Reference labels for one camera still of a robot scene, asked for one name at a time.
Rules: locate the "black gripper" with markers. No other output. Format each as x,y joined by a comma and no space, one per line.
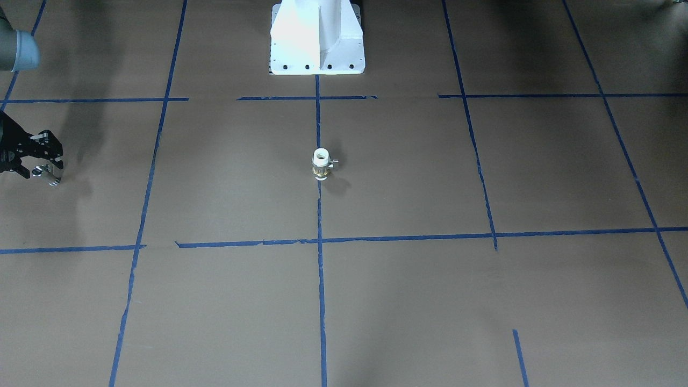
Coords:
11,144

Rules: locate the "chrome tee pipe fitting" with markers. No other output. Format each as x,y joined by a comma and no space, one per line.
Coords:
47,173

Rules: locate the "white brass PPR valve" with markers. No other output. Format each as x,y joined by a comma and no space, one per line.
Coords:
323,164

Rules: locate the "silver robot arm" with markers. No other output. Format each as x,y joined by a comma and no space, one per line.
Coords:
19,51

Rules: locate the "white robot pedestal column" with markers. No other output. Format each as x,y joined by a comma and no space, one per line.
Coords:
317,37

